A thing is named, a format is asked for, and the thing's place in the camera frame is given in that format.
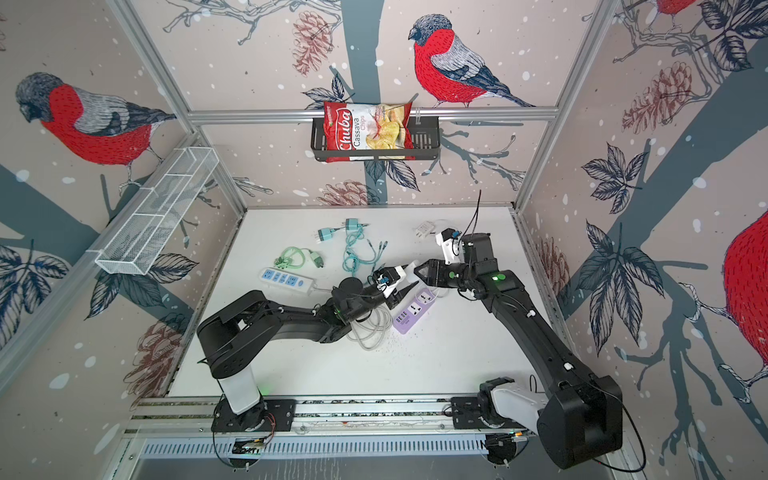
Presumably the white blue power strip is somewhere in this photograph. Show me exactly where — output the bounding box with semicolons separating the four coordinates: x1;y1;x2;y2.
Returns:
259;267;315;294

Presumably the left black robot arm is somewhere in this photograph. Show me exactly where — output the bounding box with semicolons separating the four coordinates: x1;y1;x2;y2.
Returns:
196;265;418;433

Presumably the green charging cable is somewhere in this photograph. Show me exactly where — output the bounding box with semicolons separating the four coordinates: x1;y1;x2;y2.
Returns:
273;245;313;270

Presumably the green charger adapter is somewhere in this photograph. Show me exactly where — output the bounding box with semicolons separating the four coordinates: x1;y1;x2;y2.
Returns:
309;250;325;269

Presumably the white wire wall basket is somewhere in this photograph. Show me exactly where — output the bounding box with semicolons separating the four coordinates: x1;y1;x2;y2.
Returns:
95;146;219;275

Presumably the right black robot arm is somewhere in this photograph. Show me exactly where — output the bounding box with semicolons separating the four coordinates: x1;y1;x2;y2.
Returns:
414;233;624;469

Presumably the red cassava chips bag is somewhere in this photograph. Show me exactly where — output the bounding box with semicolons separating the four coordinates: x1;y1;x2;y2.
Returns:
323;102;413;163

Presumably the teal charging cable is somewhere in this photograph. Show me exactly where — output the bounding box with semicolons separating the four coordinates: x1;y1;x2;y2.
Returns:
334;223;390;276

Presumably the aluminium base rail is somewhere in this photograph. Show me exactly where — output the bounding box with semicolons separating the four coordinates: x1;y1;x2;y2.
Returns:
123;394;533;468

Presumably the grey power strip cord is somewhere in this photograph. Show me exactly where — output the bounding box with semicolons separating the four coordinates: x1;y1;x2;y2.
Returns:
311;281;394;352

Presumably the black wall basket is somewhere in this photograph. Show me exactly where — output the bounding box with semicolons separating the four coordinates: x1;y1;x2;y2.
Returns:
310;116;441;163

